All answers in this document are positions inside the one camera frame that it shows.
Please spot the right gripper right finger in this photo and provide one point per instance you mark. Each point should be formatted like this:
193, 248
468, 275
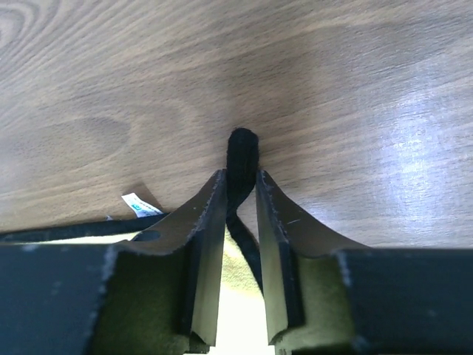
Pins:
327, 294

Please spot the white towel label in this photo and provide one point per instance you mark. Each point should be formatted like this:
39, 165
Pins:
140, 207

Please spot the yellow towel black trim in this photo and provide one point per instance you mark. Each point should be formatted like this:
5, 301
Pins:
240, 229

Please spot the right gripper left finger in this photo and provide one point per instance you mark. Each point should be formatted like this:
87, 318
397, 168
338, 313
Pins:
111, 288

